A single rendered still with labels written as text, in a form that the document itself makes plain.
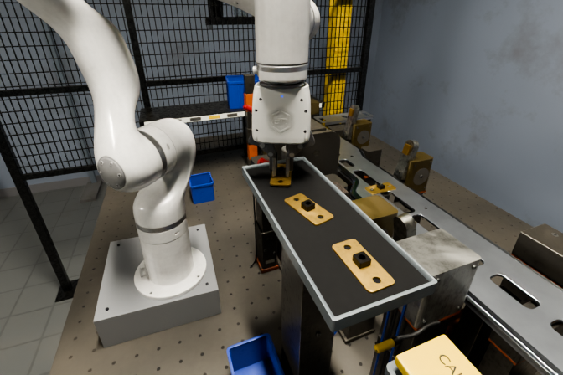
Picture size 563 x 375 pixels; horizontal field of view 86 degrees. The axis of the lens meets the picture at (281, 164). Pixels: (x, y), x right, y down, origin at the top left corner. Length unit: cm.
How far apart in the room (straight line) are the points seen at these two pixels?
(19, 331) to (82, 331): 117
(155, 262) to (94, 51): 49
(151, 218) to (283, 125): 40
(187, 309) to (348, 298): 60
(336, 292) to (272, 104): 30
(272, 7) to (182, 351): 79
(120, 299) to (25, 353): 119
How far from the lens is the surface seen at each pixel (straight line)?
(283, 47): 47
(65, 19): 71
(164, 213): 75
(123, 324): 92
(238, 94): 149
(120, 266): 101
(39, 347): 206
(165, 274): 87
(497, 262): 76
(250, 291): 98
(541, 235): 84
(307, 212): 48
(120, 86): 68
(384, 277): 40
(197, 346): 90
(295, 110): 50
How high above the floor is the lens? 144
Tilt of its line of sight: 26 degrees down
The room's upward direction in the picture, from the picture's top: straight up
